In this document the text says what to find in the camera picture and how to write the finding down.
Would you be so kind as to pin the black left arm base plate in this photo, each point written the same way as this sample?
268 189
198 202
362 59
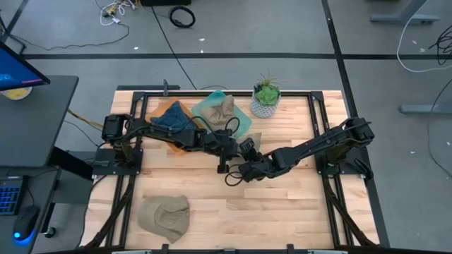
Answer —
102 166

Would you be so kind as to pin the khaki fabric hat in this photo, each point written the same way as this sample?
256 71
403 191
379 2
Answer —
164 217

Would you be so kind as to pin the black mouse with blue light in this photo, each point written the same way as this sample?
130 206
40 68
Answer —
25 222

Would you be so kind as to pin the blue backlit keyboard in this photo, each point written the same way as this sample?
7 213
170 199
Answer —
8 195

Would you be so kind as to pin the yellow round object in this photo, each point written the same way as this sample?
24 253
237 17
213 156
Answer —
16 93

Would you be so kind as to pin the teal translucent plastic tray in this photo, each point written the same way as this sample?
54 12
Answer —
242 121

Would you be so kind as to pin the blue denim hat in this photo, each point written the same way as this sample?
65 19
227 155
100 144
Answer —
173 118

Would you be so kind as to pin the succulent in white patterned pot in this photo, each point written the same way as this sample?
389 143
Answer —
263 109

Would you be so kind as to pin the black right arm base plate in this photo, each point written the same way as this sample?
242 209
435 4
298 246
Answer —
356 162

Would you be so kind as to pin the black aluminium table frame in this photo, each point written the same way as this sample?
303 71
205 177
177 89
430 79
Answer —
183 93

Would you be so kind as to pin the grey keyboard desk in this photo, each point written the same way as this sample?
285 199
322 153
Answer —
39 190

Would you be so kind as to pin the tan fabric hat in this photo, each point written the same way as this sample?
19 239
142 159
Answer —
219 111

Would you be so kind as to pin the black caster wheel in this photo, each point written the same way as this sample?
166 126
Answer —
50 232

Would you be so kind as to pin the black desk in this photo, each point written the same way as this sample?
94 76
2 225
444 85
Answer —
35 123

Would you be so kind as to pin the grey desk foot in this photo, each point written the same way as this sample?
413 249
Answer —
402 17
423 108

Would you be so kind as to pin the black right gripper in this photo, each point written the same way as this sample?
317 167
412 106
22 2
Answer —
257 169

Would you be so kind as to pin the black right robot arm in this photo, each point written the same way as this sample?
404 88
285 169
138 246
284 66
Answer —
318 141

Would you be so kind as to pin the monitor with blue screen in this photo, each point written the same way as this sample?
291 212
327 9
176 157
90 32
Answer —
16 68

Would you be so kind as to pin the orange translucent plastic tray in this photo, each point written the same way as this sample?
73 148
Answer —
153 113

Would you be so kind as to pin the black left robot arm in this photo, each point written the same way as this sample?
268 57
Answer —
159 134

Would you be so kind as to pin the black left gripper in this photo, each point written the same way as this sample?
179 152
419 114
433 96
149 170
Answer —
220 144

